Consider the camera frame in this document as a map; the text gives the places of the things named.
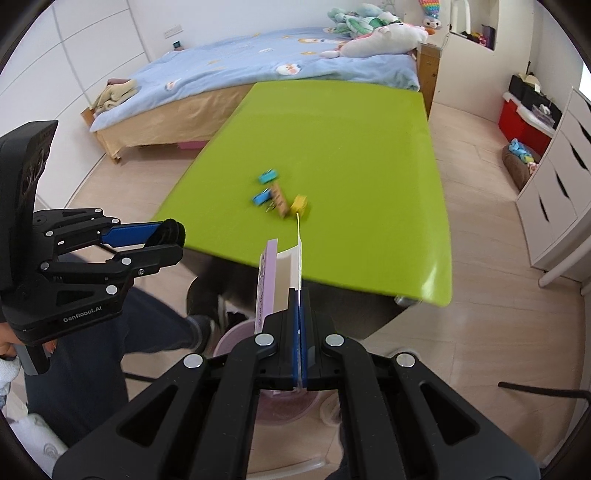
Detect blue binder clip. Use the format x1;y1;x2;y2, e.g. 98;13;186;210
252;189;273;206
259;169;279;184

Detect yellow binder clip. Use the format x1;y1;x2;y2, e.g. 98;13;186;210
290;195;308;216

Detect pink trash bin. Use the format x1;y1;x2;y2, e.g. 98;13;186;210
211;320;325;425

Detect person's left hand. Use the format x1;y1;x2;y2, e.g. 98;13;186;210
0;322;57;361

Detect person's left shoe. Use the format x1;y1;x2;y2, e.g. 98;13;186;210
186;294;242;356

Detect pink box under bed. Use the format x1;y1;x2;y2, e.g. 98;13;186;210
177;141;207;150

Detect wooden clothespin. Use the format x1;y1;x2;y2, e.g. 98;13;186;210
270;182;290;218

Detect bed with blue duvet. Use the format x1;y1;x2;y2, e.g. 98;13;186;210
81;24;433;162

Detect folded beige blanket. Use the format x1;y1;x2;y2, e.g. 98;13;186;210
91;79;138;115

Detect green-topped black table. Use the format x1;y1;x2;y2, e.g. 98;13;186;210
154;79;453;340

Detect white drawer unit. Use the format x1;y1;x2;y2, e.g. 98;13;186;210
516;89;590;272

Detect green plush toys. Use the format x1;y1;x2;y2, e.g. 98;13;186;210
325;3;401;39

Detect brown pet bed with toys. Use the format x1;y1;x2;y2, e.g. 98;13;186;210
501;138;541;191

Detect white plush toy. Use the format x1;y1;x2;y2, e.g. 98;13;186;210
320;23;433;59

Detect wooden bed footboard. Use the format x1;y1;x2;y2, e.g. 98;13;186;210
417;43;442;116

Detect red storage box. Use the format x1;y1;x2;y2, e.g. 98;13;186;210
498;92;555;156

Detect black storage bins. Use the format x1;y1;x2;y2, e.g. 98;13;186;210
509;75;562;128

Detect white stool frame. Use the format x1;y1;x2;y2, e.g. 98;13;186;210
246;457;339;480

